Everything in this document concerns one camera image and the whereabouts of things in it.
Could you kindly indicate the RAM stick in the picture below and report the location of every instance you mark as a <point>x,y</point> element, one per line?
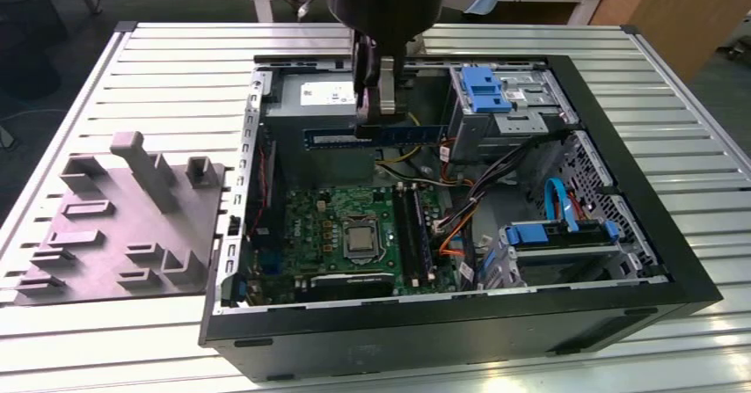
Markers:
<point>411,136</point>

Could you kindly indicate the green motherboard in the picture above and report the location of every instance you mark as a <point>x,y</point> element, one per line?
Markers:
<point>311,217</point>

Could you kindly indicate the black graphics card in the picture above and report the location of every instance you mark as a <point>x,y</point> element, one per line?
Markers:
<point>353,285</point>

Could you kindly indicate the blue optical drive carrier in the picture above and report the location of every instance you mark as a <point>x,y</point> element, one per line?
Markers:
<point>485,89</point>

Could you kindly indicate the silver wrist camera, black mount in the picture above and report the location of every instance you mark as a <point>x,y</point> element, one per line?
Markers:
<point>393,85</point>

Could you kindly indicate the grey metal disk bay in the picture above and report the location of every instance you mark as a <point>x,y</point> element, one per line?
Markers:
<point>563,252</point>

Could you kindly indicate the grey power supply unit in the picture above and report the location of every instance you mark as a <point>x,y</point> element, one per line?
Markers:
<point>317,164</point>

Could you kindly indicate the silver CPU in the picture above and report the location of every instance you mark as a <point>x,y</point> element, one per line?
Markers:
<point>359,238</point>

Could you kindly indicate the black PC case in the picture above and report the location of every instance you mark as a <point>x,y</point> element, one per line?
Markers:
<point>411,340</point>

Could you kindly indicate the hard disk in blue carrier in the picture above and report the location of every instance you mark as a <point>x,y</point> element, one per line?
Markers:
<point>529,235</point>

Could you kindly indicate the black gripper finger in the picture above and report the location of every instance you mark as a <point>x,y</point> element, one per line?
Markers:
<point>369,103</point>

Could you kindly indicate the grey metal drive cage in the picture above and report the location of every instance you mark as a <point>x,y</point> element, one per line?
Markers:
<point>529,125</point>

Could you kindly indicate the grey parts rack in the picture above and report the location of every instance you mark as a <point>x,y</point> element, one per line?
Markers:
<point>152,217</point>

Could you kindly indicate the blue drive bracket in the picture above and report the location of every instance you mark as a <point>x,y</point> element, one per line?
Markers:
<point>493,265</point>

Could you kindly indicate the wooden cabinet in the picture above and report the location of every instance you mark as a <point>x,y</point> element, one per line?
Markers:
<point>675,15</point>

